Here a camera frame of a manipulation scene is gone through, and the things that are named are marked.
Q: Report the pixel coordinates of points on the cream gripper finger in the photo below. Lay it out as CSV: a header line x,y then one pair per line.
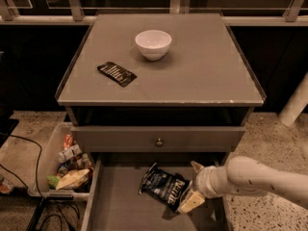
x,y
197,167
190,200

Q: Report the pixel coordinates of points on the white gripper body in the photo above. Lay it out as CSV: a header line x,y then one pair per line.
x,y
202,181

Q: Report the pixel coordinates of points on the blue kettle chip bag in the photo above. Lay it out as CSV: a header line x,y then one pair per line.
x,y
165,187

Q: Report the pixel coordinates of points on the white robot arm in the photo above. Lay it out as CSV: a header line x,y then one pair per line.
x,y
241,175

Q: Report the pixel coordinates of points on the round metal drawer knob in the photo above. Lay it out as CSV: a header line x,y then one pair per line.
x,y
159,142

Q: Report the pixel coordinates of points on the open grey middle drawer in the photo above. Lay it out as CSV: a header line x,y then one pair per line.
x,y
115,203

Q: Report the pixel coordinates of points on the grey drawer cabinet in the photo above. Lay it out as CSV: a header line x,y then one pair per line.
x,y
202,80

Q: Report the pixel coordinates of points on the closed grey top drawer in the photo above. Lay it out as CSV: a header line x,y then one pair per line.
x,y
142,138

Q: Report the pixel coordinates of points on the yellow snack bag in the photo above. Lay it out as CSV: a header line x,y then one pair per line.
x,y
74,179

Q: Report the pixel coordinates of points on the white snack box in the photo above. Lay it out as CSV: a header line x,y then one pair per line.
x,y
69,153

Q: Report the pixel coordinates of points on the black snack packet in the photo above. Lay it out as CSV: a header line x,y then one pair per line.
x,y
117,73

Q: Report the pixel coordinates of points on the white ceramic bowl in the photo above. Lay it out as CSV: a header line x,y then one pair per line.
x,y
153,44

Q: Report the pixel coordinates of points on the clear plastic storage bin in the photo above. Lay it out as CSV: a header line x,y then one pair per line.
x,y
48,164

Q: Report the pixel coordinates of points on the green snack packet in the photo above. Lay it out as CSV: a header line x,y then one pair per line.
x,y
53,182

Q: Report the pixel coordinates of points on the red white object on floor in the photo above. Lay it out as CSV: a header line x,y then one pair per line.
x,y
6,187

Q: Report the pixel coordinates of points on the black equipment at left edge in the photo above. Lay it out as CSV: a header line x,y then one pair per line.
x,y
7,123

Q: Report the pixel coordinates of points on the metal window railing frame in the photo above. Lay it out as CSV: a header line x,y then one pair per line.
x,y
233,12

